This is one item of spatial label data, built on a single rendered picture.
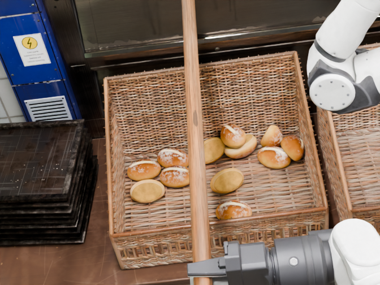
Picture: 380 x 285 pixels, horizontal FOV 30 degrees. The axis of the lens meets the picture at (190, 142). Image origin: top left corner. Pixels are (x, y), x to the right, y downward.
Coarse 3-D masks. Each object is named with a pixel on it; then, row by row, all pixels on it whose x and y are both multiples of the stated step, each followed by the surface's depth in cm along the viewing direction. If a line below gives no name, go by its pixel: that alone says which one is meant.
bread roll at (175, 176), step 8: (168, 168) 202; (176, 168) 201; (184, 168) 202; (160, 176) 203; (168, 176) 201; (176, 176) 200; (184, 176) 201; (168, 184) 202; (176, 184) 201; (184, 184) 202
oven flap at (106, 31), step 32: (96, 0) 188; (128, 0) 188; (160, 0) 188; (224, 0) 188; (256, 0) 188; (288, 0) 188; (320, 0) 188; (96, 32) 192; (128, 32) 192; (160, 32) 192; (224, 32) 192; (256, 32) 190; (288, 32) 190
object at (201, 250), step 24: (192, 0) 160; (192, 24) 154; (192, 48) 148; (192, 72) 143; (192, 96) 138; (192, 120) 133; (192, 144) 129; (192, 168) 126; (192, 192) 122; (192, 216) 119; (192, 240) 116
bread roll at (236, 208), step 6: (222, 204) 191; (228, 204) 190; (234, 204) 190; (240, 204) 190; (246, 204) 191; (216, 210) 192; (222, 210) 190; (228, 210) 189; (234, 210) 189; (240, 210) 189; (246, 210) 190; (222, 216) 190; (228, 216) 190; (234, 216) 189; (240, 216) 189; (246, 216) 190
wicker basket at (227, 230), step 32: (224, 64) 199; (256, 64) 199; (288, 64) 199; (128, 96) 203; (160, 96) 204; (224, 96) 204; (256, 96) 204; (128, 128) 209; (160, 128) 209; (256, 128) 210; (288, 128) 210; (128, 160) 213; (224, 160) 209; (256, 160) 207; (320, 160) 181; (128, 192) 205; (256, 192) 198; (288, 192) 197; (320, 192) 180; (128, 224) 197; (160, 224) 195; (224, 224) 176; (256, 224) 177; (288, 224) 178; (320, 224) 188; (128, 256) 184; (160, 256) 184; (192, 256) 186
